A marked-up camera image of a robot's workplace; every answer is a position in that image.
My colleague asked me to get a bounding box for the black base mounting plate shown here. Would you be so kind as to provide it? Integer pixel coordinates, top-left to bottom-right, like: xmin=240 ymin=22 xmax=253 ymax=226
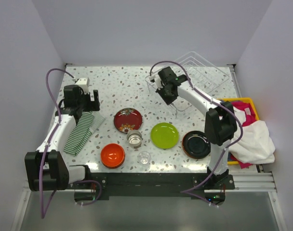
xmin=68 ymin=172 xmax=235 ymax=202

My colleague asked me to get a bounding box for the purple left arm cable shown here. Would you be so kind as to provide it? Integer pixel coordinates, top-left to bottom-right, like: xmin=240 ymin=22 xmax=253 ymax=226
xmin=39 ymin=68 xmax=103 ymax=219

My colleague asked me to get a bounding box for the orange bowl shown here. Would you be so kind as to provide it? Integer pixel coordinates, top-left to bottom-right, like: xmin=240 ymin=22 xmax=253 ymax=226
xmin=100 ymin=143 xmax=125 ymax=168

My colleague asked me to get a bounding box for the white towel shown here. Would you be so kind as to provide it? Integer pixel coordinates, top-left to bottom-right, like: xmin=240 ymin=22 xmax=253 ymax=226
xmin=229 ymin=113 xmax=275 ymax=164

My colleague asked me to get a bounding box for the beige steel cup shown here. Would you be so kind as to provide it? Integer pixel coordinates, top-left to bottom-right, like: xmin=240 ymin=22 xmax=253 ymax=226
xmin=126 ymin=130 xmax=142 ymax=148

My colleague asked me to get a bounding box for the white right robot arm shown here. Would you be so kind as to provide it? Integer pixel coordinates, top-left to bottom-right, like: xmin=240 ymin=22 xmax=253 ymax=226
xmin=148 ymin=66 xmax=240 ymax=189

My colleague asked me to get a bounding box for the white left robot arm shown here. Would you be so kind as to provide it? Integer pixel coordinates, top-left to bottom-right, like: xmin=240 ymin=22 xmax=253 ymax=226
xmin=25 ymin=84 xmax=100 ymax=191

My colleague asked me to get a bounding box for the lime green plate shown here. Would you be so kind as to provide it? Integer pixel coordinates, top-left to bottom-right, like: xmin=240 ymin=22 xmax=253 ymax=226
xmin=150 ymin=122 xmax=179 ymax=149

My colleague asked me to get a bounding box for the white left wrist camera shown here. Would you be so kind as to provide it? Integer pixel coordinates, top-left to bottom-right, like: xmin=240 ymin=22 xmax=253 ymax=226
xmin=74 ymin=77 xmax=90 ymax=94

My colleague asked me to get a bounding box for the yellow plastic basket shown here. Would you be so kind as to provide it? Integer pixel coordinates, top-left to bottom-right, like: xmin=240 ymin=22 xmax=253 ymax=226
xmin=219 ymin=98 xmax=259 ymax=169

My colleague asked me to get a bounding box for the clear glass cup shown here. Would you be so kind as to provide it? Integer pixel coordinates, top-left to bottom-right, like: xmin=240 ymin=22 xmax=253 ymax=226
xmin=137 ymin=151 xmax=151 ymax=165

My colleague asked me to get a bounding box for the clear wire dish rack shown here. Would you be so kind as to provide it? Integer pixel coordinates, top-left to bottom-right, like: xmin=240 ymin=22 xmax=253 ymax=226
xmin=145 ymin=51 xmax=231 ymax=117

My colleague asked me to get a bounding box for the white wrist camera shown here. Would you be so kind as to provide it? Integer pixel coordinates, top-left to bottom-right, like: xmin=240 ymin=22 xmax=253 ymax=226
xmin=149 ymin=75 xmax=163 ymax=90
xmin=74 ymin=77 xmax=90 ymax=94

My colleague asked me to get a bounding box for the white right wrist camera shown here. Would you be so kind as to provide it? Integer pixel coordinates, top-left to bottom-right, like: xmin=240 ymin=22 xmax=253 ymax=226
xmin=149 ymin=75 xmax=163 ymax=90

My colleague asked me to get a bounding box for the red floral plate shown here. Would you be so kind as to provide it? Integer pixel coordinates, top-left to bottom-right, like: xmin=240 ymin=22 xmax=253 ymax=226
xmin=114 ymin=108 xmax=143 ymax=134

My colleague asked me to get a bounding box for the pink cloth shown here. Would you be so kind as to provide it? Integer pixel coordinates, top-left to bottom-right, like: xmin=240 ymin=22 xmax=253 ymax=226
xmin=231 ymin=101 xmax=256 ymax=169

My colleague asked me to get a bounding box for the green white striped cloth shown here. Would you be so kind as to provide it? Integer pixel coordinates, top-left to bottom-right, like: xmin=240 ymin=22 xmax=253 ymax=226
xmin=64 ymin=112 xmax=105 ymax=156

